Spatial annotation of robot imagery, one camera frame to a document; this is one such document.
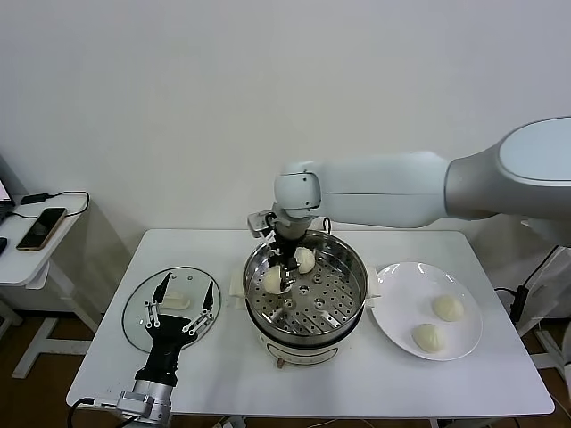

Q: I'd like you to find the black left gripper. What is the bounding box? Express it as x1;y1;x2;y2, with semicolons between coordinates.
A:
135;271;216;387

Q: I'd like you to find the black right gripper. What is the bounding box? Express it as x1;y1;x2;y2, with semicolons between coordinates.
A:
267;235;299;293

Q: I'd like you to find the white steamed baozi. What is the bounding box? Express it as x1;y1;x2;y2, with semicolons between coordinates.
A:
294;247;317;274
262;265;285;295
431;293;465;322
410;323;448;356

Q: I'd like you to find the stainless steel steamer basket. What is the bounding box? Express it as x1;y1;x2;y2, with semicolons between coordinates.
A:
228;230;383;339

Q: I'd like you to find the round glass lid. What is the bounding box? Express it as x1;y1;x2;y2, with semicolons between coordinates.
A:
121;266;222;353

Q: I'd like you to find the white electric cooker base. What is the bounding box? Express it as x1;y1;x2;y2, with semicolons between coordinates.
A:
243;284;371;369

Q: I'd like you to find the white round plate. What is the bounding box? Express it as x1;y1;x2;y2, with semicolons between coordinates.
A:
368;261;484;361

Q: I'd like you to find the black gold-edged smartphone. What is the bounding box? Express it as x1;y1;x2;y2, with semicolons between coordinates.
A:
16;207;68;251

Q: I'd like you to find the white side table with phone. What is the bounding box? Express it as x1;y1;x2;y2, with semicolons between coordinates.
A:
0;191;102;380

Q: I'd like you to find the laptop with pink screen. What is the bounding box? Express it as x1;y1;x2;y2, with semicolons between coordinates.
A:
0;153;15;224

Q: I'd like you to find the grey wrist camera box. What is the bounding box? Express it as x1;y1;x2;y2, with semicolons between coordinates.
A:
247;212;270;238

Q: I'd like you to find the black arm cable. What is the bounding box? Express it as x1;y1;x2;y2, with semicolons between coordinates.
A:
66;398;97;428

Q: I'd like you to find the black adapter with cable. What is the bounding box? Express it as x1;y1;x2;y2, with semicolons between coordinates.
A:
6;190;90;220

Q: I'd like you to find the black laptop cable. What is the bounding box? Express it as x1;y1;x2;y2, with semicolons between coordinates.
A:
493;243;566;323

